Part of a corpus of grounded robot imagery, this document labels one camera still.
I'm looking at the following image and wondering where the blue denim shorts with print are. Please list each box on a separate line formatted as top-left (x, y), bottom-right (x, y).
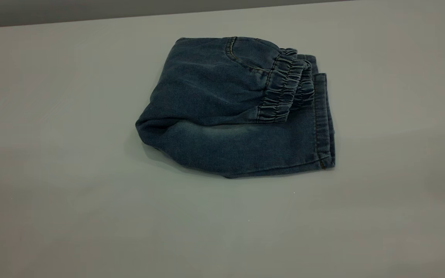
top-left (135, 36), bottom-right (336, 179)

